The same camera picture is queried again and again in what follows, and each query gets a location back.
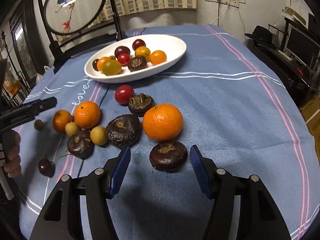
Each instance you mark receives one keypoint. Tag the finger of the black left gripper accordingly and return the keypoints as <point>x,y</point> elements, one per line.
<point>25,112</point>

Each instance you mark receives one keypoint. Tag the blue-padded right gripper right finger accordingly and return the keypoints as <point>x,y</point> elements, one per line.
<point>218,185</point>

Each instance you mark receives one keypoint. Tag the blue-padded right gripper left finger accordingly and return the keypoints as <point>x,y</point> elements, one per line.
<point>101,185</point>

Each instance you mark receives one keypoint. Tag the small orange mandarin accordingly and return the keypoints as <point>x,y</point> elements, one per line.
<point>60,119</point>

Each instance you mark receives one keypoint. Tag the person's left hand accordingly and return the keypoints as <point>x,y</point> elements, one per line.
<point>13,163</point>

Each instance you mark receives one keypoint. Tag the small brown longan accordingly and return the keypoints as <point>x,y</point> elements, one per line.
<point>39,124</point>

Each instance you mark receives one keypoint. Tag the white plastic bag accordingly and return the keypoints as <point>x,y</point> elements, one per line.
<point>39,77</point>

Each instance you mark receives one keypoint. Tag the pale yellow longan fruit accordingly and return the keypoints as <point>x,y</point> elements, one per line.
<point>71,128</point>

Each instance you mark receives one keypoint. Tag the large dark water chestnut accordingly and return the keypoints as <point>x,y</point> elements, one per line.
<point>124,130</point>

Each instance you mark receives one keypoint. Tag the dark red cherry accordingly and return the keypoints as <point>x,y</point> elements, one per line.
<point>46,167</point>

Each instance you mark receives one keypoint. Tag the dark framed mirror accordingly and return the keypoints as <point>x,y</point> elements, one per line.
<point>27,42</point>

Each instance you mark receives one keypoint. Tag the large orange mandarin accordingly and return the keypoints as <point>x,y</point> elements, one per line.
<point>163,122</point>

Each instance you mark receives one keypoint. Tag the orange tomato left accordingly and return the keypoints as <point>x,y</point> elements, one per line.
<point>101,62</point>

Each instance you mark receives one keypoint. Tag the yellow green tomato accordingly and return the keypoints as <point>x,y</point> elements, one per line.
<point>111,67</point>

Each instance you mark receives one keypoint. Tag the round embroidered bird screen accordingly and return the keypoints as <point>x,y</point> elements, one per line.
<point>75,26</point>

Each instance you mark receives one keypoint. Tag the red cherry tomato on plate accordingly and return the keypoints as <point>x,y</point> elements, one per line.
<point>124,59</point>

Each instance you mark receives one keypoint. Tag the dark purple tomato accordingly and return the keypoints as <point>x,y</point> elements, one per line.
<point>121,50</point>

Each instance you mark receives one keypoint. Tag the yellow orange tomato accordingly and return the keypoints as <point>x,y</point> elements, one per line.
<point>143,51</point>

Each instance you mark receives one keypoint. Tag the dark wooden desk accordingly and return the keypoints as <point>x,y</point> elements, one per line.
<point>295,84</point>

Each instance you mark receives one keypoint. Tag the orange cherry tomato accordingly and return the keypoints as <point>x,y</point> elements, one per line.
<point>158,57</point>

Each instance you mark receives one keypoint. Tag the white oval plate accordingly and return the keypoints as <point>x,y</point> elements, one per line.
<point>174,48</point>

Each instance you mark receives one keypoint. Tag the black hat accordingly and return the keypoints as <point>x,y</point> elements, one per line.
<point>261,35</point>

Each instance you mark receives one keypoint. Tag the computer monitor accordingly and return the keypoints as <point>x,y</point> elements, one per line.
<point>301,46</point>

